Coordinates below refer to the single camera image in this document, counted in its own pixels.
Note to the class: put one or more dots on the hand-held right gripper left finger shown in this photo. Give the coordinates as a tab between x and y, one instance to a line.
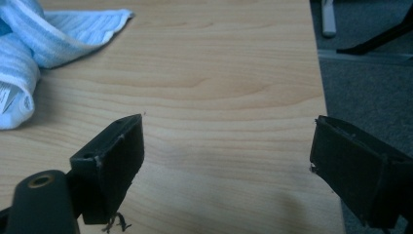
107	169

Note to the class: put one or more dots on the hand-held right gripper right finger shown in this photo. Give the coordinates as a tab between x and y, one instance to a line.
354	169

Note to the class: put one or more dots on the blue striped towel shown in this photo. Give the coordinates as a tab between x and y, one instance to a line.
39	42

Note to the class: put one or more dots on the metal floor rail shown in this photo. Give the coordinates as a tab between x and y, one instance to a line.
363	57

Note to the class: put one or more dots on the white table frame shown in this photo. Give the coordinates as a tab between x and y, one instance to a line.
328	18

